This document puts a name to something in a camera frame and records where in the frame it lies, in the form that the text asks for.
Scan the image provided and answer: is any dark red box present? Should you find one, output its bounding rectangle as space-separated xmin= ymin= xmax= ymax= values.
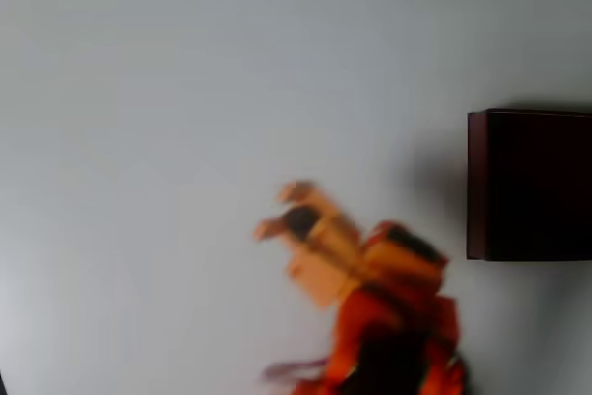
xmin=465 ymin=107 xmax=592 ymax=263

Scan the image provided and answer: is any small black camera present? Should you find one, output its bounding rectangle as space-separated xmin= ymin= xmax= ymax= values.
xmin=284 ymin=207 xmax=323 ymax=243

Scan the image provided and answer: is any light orange camera mount bracket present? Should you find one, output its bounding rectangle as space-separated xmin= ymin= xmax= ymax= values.
xmin=252 ymin=179 xmax=366 ymax=271

